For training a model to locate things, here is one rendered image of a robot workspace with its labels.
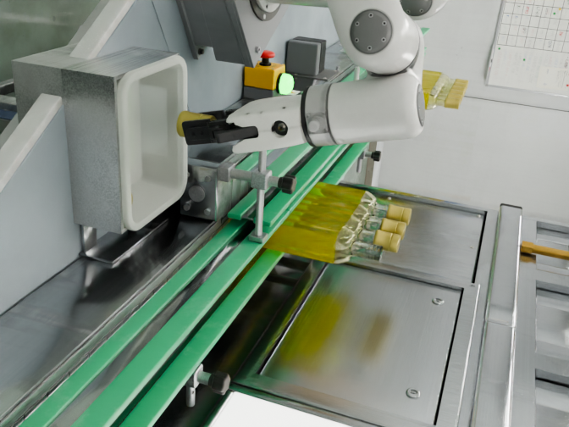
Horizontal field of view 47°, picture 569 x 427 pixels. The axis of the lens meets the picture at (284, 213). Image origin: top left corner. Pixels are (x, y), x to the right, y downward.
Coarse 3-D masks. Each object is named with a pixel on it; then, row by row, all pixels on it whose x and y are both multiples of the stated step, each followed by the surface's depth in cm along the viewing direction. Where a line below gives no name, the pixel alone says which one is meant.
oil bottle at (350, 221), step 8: (296, 208) 122; (304, 208) 122; (312, 208) 122; (320, 208) 123; (304, 216) 119; (312, 216) 119; (320, 216) 120; (328, 216) 120; (336, 216) 120; (344, 216) 120; (352, 216) 120; (344, 224) 117; (352, 224) 118; (360, 224) 119; (360, 232) 118; (360, 240) 118
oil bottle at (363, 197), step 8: (320, 184) 132; (328, 184) 132; (312, 192) 129; (320, 192) 129; (328, 192) 129; (336, 192) 129; (344, 192) 129; (352, 192) 129; (360, 192) 130; (368, 192) 130; (344, 200) 128; (352, 200) 127; (360, 200) 127; (368, 200) 127; (376, 200) 129; (368, 208) 127
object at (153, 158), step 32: (160, 64) 88; (128, 96) 95; (160, 96) 97; (128, 128) 83; (160, 128) 99; (128, 160) 85; (160, 160) 102; (128, 192) 87; (160, 192) 100; (128, 224) 89
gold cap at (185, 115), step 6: (180, 114) 86; (186, 114) 86; (192, 114) 85; (198, 114) 85; (204, 114) 86; (180, 120) 85; (186, 120) 85; (210, 120) 85; (180, 126) 85; (180, 132) 86
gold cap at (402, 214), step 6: (390, 204) 128; (390, 210) 127; (396, 210) 127; (402, 210) 126; (408, 210) 126; (390, 216) 127; (396, 216) 126; (402, 216) 126; (408, 216) 126; (408, 222) 127
